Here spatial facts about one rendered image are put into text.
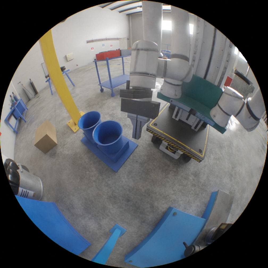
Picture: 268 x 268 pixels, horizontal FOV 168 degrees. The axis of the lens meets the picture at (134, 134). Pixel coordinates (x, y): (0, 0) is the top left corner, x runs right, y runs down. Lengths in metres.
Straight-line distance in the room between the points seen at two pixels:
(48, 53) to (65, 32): 9.39
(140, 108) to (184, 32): 0.40
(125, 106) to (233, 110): 0.68
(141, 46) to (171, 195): 1.16
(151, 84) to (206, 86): 0.62
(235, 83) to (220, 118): 7.35
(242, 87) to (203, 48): 7.46
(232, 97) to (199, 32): 0.53
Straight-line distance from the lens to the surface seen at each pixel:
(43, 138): 1.69
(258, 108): 0.69
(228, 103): 0.73
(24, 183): 1.56
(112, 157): 0.97
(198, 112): 0.75
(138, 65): 0.28
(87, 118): 1.23
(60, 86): 1.44
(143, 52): 0.29
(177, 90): 0.75
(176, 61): 0.42
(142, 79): 0.27
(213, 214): 1.30
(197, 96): 0.87
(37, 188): 1.70
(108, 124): 0.98
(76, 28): 11.25
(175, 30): 0.49
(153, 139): 1.09
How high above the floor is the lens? 1.03
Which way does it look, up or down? 54 degrees down
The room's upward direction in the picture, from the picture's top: 2 degrees counter-clockwise
